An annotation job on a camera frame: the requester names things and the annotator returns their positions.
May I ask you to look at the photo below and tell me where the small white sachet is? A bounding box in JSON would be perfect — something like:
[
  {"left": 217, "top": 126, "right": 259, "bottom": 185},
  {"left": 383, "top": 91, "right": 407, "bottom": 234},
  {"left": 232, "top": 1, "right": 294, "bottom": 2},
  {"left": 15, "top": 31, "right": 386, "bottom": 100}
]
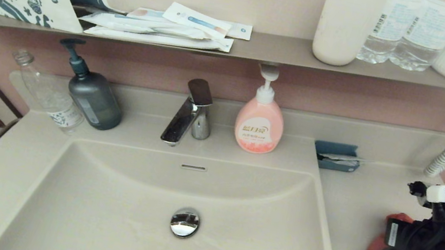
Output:
[{"left": 220, "top": 21, "right": 253, "bottom": 41}]

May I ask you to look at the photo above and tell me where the long white sachet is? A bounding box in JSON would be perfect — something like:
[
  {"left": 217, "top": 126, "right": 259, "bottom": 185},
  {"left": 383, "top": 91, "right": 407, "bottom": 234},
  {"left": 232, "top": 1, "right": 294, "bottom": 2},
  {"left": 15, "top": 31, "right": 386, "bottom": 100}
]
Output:
[{"left": 78, "top": 7, "right": 216, "bottom": 47}]

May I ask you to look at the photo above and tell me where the white sachet with blue stripe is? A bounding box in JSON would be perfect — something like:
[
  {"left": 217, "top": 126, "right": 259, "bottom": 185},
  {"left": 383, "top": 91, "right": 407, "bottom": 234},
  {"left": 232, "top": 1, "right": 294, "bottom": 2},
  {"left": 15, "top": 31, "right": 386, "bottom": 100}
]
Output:
[{"left": 160, "top": 0, "right": 234, "bottom": 40}]

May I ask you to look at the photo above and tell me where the dark grey pump bottle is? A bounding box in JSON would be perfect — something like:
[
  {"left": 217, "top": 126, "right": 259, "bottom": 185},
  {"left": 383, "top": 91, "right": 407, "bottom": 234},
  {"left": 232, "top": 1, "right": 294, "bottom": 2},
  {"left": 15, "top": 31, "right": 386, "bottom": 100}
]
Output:
[{"left": 46, "top": 37, "right": 134, "bottom": 134}]

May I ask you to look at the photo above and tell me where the wide flat white sachet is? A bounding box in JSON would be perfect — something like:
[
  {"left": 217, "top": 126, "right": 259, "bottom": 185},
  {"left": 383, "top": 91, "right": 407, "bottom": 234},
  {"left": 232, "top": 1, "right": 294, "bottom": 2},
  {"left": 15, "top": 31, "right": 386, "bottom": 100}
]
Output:
[{"left": 83, "top": 13, "right": 235, "bottom": 59}]

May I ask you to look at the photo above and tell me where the pink soap pump bottle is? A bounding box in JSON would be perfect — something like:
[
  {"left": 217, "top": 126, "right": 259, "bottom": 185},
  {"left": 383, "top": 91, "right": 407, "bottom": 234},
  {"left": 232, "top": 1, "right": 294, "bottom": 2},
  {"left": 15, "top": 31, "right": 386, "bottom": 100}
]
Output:
[{"left": 231, "top": 61, "right": 294, "bottom": 158}]

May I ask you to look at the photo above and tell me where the empty clear plastic bottle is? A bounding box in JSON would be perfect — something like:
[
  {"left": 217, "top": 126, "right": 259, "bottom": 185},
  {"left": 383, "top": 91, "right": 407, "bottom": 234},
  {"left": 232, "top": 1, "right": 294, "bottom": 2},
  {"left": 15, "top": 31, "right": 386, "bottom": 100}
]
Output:
[{"left": 1, "top": 48, "right": 95, "bottom": 137}]

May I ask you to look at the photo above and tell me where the beige sink basin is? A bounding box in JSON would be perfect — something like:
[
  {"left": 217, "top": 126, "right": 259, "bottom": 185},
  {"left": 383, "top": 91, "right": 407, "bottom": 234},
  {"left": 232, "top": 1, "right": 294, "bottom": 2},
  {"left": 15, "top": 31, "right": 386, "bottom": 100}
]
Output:
[{"left": 0, "top": 121, "right": 362, "bottom": 250}]

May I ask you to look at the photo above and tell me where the grey wall shelf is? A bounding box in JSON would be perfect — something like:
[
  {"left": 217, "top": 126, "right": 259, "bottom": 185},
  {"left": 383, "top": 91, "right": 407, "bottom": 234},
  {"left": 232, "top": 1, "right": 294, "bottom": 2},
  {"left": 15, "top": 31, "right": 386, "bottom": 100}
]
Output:
[{"left": 0, "top": 0, "right": 445, "bottom": 111}]

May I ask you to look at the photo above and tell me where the chrome drain stopper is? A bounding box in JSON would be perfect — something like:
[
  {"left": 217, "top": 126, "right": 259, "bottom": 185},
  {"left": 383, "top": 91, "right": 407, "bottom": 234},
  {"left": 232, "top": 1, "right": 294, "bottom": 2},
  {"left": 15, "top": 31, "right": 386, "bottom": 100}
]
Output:
[{"left": 168, "top": 205, "right": 203, "bottom": 241}]

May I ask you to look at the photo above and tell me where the peach and blue sachet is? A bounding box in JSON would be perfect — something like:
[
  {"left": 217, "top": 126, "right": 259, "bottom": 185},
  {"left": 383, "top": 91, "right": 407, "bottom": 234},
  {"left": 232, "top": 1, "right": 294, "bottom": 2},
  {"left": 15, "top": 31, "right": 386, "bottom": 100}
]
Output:
[{"left": 127, "top": 5, "right": 174, "bottom": 25}]

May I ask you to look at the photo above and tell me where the thin white wrapped item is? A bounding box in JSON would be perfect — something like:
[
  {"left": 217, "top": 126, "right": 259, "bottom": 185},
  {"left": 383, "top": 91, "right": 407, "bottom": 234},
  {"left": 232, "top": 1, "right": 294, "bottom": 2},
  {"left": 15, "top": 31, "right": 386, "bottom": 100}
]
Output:
[{"left": 321, "top": 151, "right": 375, "bottom": 170}]

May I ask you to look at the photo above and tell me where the clear labelled water bottle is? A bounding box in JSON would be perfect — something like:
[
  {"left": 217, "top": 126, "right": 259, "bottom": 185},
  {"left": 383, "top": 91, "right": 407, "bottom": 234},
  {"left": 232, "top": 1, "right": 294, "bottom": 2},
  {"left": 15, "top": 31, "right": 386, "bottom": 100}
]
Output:
[
  {"left": 355, "top": 0, "right": 423, "bottom": 71},
  {"left": 389, "top": 0, "right": 445, "bottom": 77}
]

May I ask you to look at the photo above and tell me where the small blue tray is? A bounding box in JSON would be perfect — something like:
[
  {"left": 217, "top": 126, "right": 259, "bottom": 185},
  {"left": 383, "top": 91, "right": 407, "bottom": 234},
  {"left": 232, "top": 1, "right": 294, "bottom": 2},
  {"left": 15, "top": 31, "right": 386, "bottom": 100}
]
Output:
[{"left": 311, "top": 139, "right": 363, "bottom": 175}]

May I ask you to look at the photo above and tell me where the chrome faucet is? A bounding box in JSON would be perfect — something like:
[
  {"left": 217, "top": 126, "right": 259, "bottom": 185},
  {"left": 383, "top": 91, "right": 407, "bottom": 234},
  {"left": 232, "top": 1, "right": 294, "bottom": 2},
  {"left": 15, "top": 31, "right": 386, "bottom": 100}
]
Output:
[{"left": 159, "top": 74, "right": 220, "bottom": 153}]

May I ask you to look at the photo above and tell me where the white plastic tumbler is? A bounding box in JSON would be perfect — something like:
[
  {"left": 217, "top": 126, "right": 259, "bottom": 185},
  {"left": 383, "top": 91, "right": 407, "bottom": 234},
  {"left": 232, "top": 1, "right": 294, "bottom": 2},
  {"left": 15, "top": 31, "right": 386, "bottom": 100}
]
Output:
[{"left": 310, "top": 0, "right": 390, "bottom": 74}]

